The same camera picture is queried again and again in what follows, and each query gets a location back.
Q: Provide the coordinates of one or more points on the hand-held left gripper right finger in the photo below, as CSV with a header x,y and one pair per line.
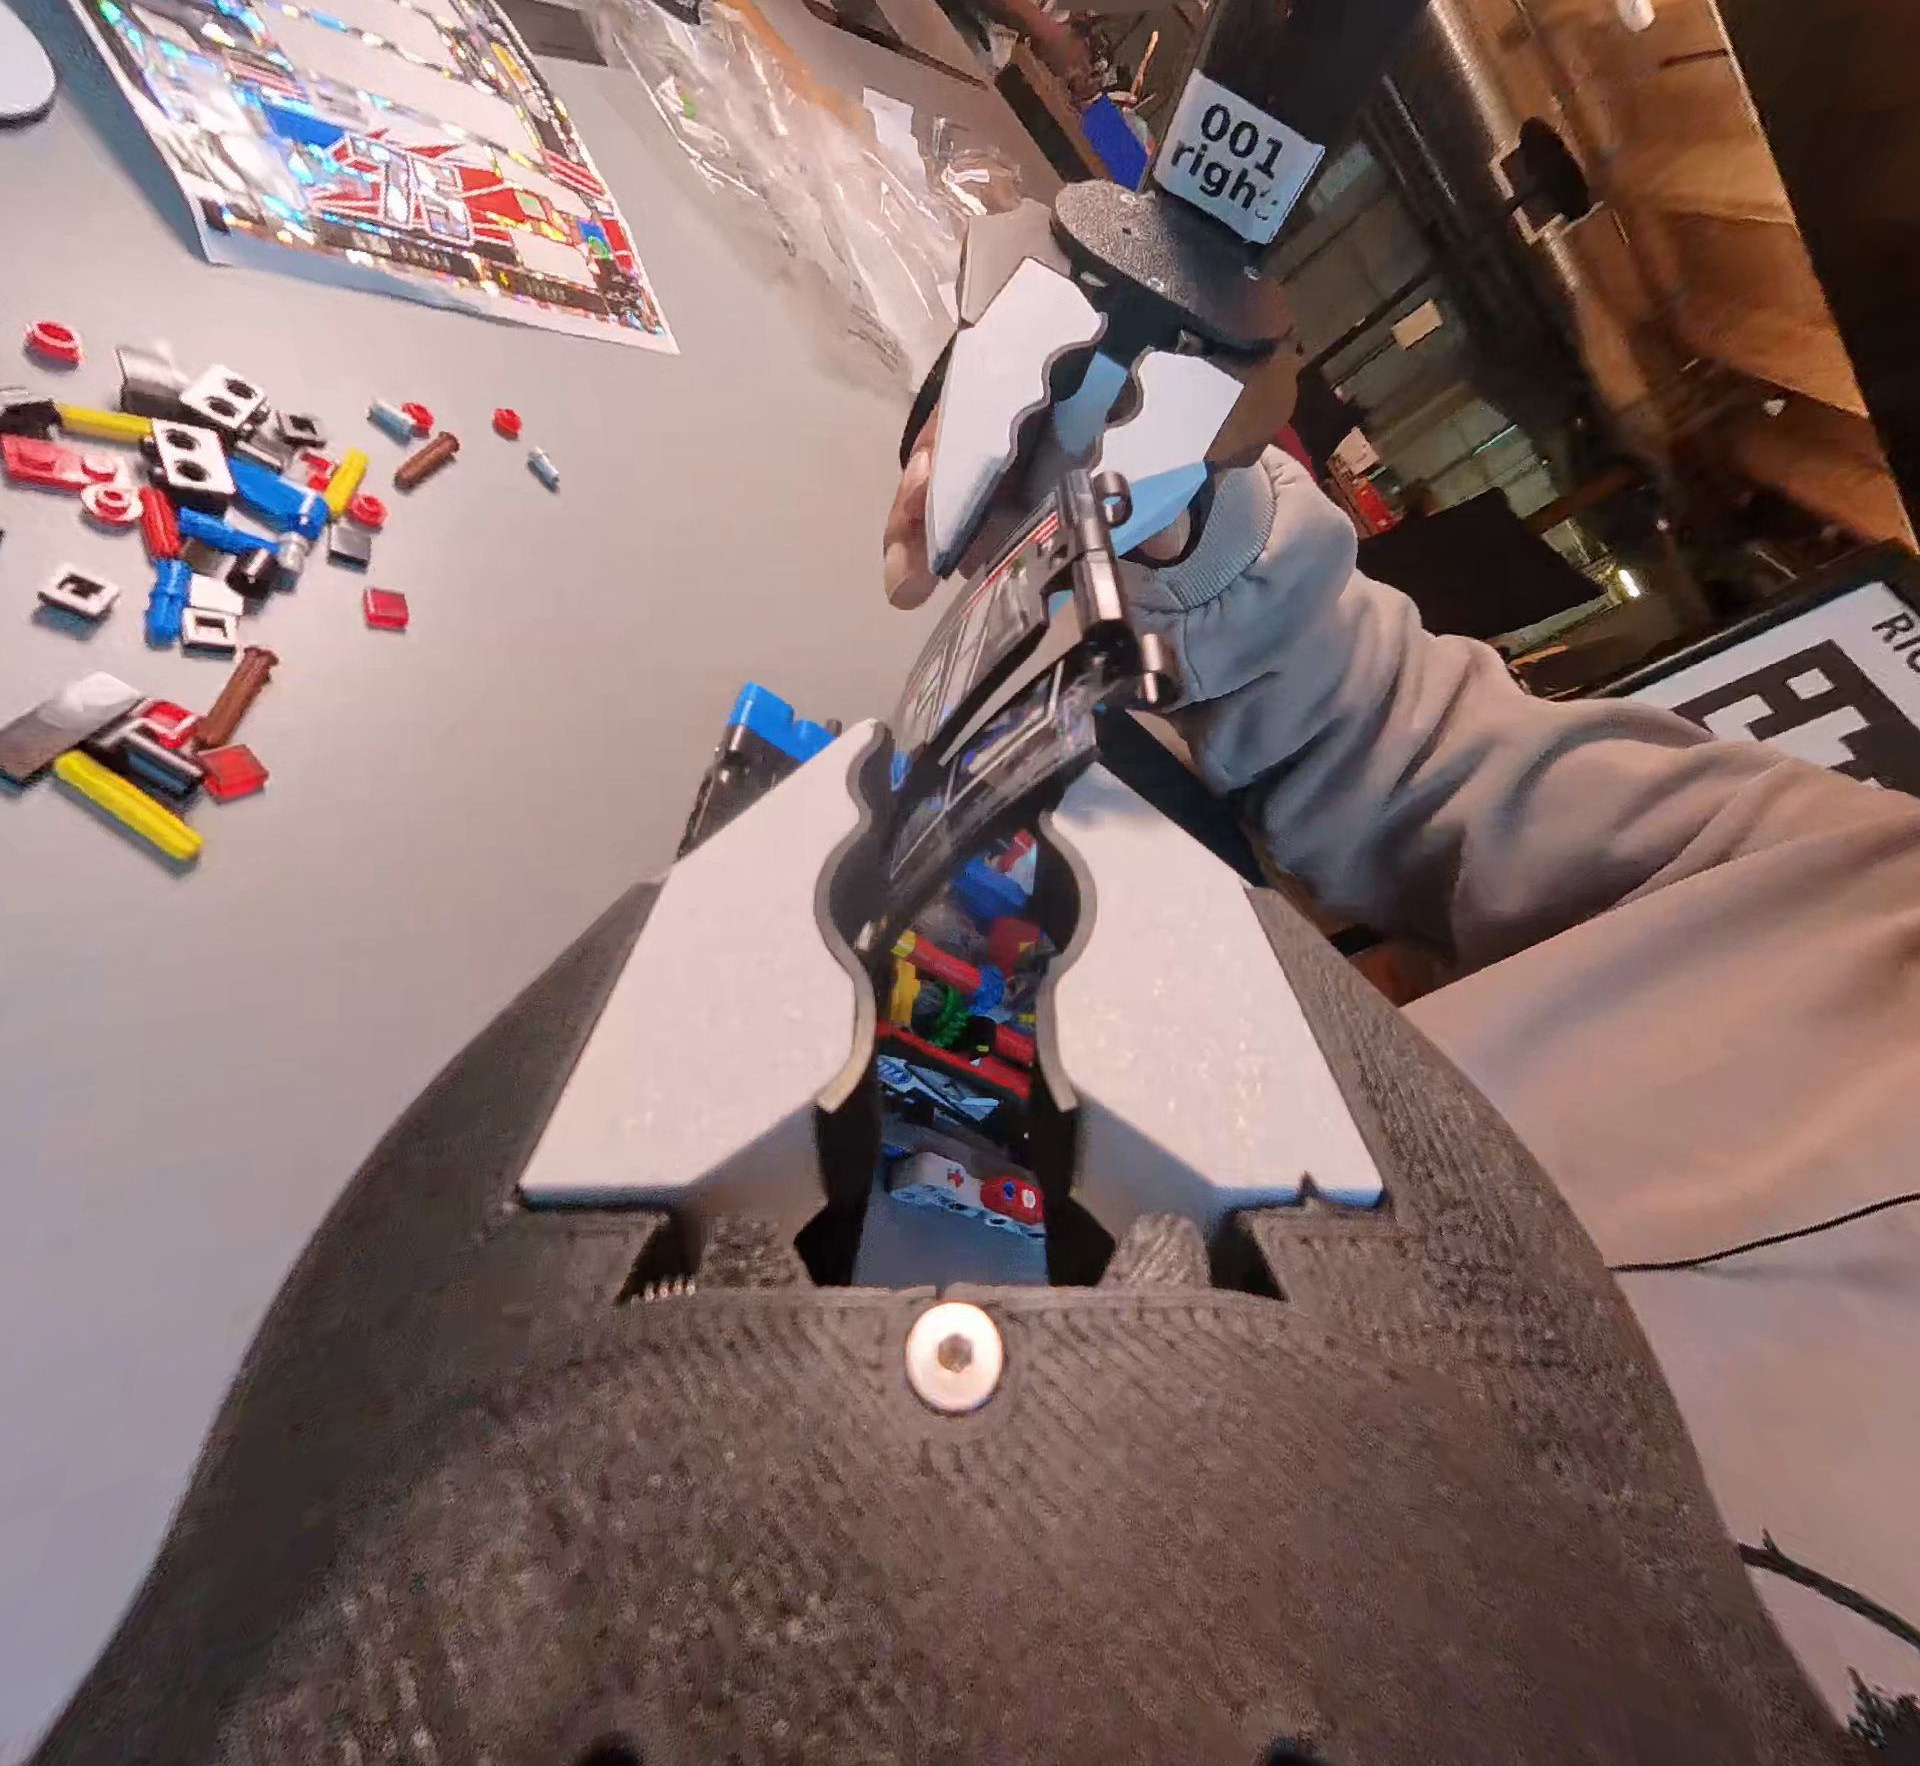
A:
x,y
1217,1031

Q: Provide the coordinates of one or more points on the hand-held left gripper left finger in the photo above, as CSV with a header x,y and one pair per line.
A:
x,y
705,1031

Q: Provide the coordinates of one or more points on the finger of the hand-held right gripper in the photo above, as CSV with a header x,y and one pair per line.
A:
x,y
1178,424
997,401

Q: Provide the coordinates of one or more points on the lego race car model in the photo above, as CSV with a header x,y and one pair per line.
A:
x,y
989,745

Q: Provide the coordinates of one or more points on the person's right forearm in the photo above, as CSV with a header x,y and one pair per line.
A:
x,y
1424,745

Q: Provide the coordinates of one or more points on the pile of small lego pieces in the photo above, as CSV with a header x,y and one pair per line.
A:
x,y
188,463

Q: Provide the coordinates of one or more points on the blue storage bin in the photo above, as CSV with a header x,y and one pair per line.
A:
x,y
1118,138

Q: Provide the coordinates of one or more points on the heap of clear plastic bags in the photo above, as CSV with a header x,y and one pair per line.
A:
x,y
840,148

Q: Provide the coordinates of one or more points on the holographic sticker sheet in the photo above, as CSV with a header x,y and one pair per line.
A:
x,y
376,73

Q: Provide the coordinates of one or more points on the white book stand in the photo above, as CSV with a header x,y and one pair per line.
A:
x,y
19,64

